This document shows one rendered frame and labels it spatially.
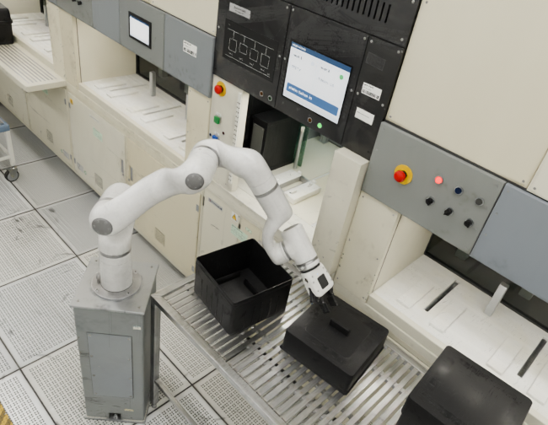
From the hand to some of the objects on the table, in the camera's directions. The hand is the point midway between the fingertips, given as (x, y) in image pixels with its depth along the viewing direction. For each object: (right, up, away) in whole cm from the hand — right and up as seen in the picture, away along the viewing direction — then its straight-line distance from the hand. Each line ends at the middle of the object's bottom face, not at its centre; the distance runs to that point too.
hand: (328, 304), depth 176 cm
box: (+35, -42, -18) cm, 58 cm away
